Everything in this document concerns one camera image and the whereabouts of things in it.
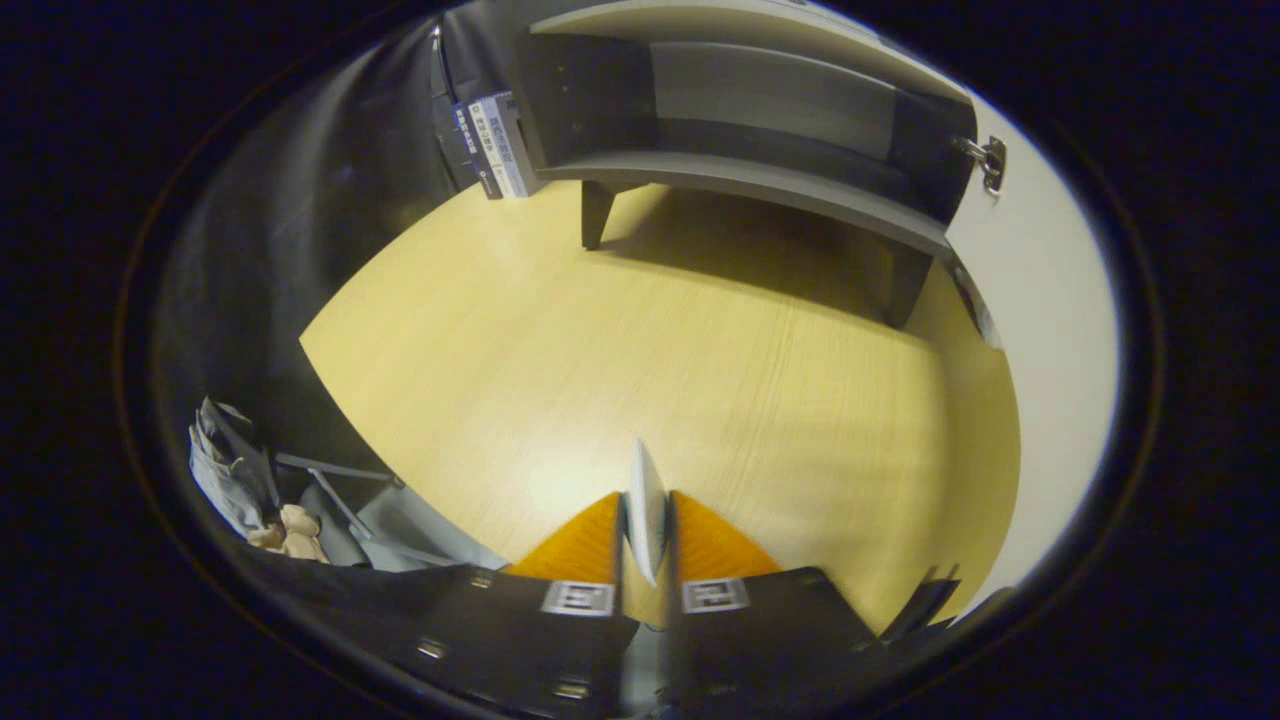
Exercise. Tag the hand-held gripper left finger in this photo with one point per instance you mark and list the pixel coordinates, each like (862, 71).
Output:
(500, 630)

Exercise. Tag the beige object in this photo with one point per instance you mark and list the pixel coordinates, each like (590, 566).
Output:
(300, 530)

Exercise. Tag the metal door hinge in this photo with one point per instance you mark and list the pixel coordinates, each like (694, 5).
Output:
(992, 160)

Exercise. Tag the dark grey cabinet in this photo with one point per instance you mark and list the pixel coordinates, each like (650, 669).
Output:
(760, 100)

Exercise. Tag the grey metal frame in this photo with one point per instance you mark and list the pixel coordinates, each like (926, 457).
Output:
(335, 467)

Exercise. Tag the grey white crumpled cloth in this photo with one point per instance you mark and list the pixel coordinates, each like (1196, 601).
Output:
(225, 470)

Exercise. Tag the blue and white tube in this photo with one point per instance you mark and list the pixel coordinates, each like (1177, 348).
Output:
(647, 510)

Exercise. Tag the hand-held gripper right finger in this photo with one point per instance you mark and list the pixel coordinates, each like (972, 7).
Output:
(760, 640)

